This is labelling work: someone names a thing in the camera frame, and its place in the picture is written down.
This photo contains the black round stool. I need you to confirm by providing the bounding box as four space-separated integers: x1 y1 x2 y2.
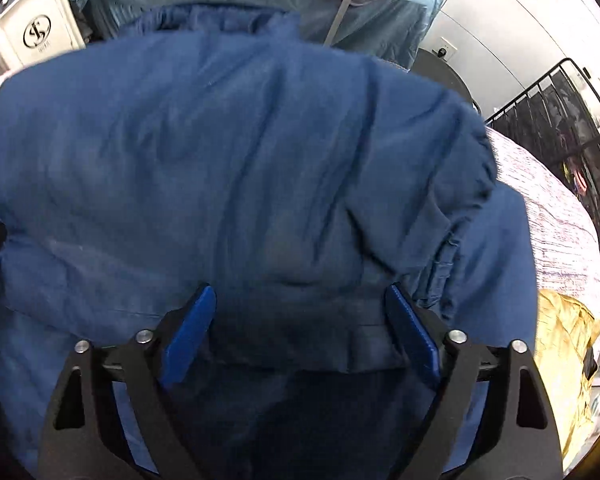
412 48 481 116

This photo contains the folded gold shiny cloth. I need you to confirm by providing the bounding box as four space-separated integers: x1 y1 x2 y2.
535 287 600 461

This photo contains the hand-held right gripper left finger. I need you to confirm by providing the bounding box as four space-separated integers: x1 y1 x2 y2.
37 283 217 480

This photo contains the white floor machine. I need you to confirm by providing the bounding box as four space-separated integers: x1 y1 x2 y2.
0 0 88 73

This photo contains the pink speckled mattress cover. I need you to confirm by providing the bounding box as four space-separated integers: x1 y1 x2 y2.
482 127 600 321

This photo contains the white lamp stand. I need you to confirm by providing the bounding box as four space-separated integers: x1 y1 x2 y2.
325 0 373 48

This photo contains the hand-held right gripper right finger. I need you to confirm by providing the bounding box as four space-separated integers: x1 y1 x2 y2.
385 282 565 480

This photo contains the black metal rack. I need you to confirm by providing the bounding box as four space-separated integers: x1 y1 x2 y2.
485 58 600 241

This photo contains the navy blue garment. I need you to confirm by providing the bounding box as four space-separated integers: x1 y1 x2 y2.
0 2 540 480

